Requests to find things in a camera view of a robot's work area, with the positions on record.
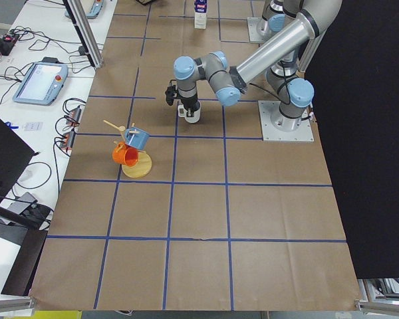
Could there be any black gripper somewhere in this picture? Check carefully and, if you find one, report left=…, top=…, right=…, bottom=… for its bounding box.
left=179, top=94, right=198, bottom=110

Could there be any white mug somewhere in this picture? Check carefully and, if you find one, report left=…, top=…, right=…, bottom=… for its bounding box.
left=178, top=102, right=201, bottom=124

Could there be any blue white milk carton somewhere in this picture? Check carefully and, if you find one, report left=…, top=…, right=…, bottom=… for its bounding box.
left=194, top=0, right=207, bottom=29

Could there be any blue mug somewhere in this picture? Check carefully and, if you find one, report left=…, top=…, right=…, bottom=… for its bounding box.
left=124, top=126, right=150, bottom=150

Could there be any wooden mug tree stand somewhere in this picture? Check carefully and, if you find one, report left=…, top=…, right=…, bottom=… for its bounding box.
left=103, top=120, right=152, bottom=178

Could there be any orange mug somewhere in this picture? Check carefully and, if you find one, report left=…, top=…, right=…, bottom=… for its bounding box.
left=112, top=142, right=138, bottom=167

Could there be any orange black usb hub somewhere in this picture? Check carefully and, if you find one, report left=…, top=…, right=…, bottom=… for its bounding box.
left=64, top=106, right=82, bottom=127

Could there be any blue teach pendant tablet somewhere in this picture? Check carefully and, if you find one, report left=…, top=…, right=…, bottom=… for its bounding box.
left=13, top=62, right=68, bottom=106

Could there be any black curtain panel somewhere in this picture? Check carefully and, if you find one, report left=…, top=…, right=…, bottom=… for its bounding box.
left=306, top=1, right=399, bottom=278

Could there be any black monitor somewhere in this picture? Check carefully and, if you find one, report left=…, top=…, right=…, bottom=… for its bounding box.
left=0, top=106, right=51, bottom=230

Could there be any black power strip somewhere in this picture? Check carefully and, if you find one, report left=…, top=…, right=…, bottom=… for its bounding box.
left=0, top=35, right=20, bottom=56

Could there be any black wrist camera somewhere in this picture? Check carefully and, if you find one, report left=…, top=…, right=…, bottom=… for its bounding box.
left=165, top=79, right=180, bottom=106

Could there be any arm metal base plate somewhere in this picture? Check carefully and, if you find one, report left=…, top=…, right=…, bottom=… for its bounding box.
left=258, top=100, right=315, bottom=143
left=247, top=17, right=270, bottom=43

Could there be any aluminium frame post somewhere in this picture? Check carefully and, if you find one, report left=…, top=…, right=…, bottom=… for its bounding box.
left=63, top=0, right=104, bottom=69

